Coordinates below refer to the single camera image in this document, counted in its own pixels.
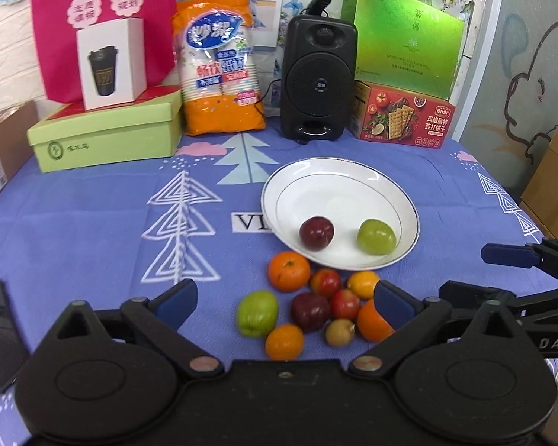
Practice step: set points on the black speaker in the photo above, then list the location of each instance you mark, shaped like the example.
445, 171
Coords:
318, 78

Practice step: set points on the blue patterned tablecloth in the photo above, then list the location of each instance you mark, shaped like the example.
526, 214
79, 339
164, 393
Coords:
109, 233

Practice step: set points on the brown cardboard box left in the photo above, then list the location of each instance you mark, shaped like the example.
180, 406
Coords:
15, 149

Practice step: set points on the black phone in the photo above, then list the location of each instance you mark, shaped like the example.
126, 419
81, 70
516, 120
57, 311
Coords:
14, 351

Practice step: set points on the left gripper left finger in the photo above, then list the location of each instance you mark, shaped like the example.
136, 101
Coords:
157, 322

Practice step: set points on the paper cups package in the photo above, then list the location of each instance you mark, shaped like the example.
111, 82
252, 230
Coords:
214, 60

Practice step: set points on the magenta tote bag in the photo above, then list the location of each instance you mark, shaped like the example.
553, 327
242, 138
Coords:
56, 22

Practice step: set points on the white coffee cup box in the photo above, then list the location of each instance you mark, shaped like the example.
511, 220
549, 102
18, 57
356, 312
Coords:
111, 60

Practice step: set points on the large orange near plate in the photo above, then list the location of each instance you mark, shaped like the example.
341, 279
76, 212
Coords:
288, 272

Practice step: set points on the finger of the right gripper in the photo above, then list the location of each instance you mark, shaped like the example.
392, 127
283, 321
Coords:
471, 297
543, 256

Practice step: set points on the red nectarine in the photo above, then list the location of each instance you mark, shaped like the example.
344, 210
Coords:
325, 282
345, 305

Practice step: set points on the green apple in plate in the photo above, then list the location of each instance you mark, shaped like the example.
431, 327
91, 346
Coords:
376, 238

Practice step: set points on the small orange front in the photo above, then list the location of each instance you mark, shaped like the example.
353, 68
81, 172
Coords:
284, 343

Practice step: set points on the brown kiwi fruit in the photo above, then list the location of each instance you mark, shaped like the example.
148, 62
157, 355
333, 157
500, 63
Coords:
339, 333

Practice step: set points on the black microphone on speaker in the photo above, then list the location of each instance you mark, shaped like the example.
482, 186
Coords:
316, 7

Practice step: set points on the light green shoe box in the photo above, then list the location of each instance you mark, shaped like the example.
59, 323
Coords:
146, 131

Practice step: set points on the green apple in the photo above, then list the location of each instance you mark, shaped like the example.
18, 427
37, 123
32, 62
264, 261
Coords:
257, 314
376, 238

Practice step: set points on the dark red plum on table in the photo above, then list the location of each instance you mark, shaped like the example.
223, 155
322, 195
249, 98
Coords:
309, 311

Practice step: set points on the yellow orange kumquat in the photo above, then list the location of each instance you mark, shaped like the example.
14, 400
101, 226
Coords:
363, 283

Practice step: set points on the large green gift box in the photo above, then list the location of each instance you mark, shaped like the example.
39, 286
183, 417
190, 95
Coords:
405, 44

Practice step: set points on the red cracker box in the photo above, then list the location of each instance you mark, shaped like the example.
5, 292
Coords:
388, 115

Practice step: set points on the white round plate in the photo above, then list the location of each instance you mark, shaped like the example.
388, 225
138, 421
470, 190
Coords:
346, 193

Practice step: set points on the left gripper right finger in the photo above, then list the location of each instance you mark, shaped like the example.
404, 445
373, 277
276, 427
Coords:
416, 323

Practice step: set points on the red flat box lid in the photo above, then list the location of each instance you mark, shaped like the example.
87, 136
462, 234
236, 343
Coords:
148, 96

